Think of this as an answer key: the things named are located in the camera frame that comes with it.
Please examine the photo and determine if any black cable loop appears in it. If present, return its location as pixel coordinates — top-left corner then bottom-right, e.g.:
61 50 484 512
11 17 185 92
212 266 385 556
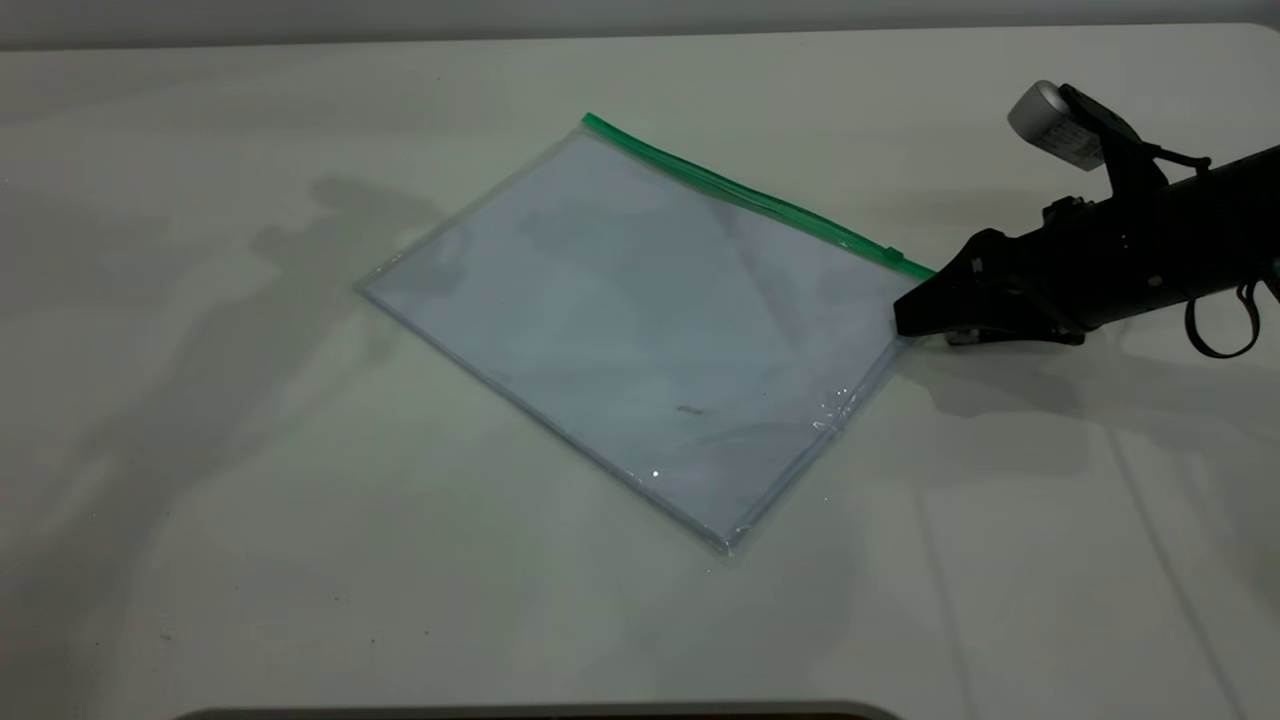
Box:
1185 278 1265 360

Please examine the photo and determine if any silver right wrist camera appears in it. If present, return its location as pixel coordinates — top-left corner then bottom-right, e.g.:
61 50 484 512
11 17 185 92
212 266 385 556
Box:
1008 80 1213 201

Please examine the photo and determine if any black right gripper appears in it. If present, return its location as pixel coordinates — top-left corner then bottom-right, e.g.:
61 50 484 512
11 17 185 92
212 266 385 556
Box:
893 145 1280 348

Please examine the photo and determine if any clear plastic zip bag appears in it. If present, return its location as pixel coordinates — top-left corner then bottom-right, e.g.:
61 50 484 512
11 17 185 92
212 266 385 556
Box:
355 112 936 571

